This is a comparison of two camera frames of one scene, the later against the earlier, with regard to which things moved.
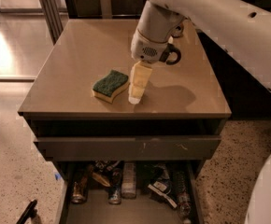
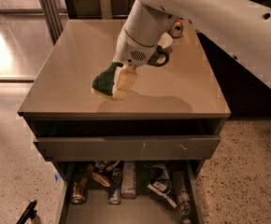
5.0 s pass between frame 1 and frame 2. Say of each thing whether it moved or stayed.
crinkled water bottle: stayed
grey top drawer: stayed
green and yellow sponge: moved
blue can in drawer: stayed
